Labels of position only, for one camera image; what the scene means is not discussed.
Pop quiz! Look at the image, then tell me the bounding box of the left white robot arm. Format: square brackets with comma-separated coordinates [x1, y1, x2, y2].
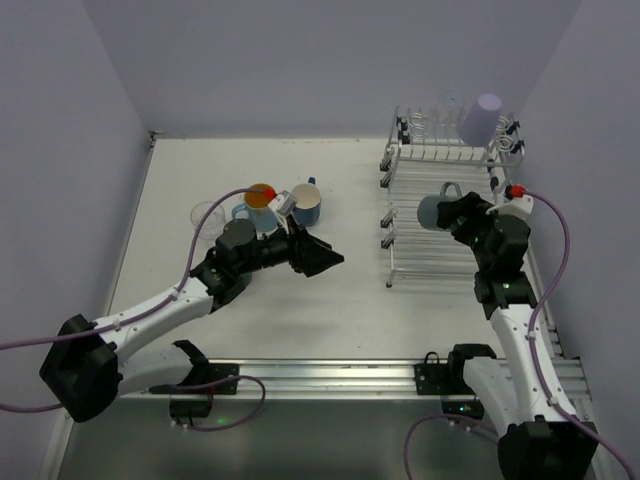
[39, 219, 344, 422]

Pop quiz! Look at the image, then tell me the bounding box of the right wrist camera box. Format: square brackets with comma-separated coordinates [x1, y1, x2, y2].
[486, 184, 534, 220]

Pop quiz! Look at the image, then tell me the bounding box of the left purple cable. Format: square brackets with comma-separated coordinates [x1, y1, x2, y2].
[0, 184, 276, 432]

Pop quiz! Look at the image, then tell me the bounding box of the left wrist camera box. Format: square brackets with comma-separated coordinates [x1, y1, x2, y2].
[268, 191, 298, 218]

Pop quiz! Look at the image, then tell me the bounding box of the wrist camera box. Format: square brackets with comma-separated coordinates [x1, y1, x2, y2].
[268, 191, 298, 218]
[486, 184, 534, 220]

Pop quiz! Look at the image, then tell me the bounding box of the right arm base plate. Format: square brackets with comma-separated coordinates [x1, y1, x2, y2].
[413, 351, 454, 396]

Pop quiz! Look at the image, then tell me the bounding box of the lavender plastic cup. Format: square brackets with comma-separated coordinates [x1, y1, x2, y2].
[459, 94, 503, 148]

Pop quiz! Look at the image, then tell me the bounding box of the dark blue faceted mug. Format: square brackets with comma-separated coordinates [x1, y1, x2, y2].
[291, 177, 322, 227]

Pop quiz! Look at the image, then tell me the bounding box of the aluminium mounting rail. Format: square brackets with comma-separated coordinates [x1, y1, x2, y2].
[62, 354, 594, 401]

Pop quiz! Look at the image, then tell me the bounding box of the dark teal mug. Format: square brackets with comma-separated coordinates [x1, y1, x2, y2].
[416, 181, 462, 231]

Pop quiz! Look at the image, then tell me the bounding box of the clear glass on rack top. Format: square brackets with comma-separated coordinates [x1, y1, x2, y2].
[430, 88, 465, 143]

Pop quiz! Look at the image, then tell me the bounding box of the clear faceted glass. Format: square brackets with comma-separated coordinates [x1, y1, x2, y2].
[190, 201, 227, 242]

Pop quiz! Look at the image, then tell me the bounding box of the light blue butterfly mug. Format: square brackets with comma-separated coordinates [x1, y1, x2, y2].
[231, 183, 278, 233]

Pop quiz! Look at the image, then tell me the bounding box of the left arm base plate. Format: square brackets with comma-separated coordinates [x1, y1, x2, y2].
[201, 363, 240, 398]

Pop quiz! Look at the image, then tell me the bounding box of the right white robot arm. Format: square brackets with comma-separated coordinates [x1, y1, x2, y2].
[435, 193, 597, 479]

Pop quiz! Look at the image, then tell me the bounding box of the silver metal dish rack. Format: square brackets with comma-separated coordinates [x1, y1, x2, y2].
[379, 109, 538, 316]

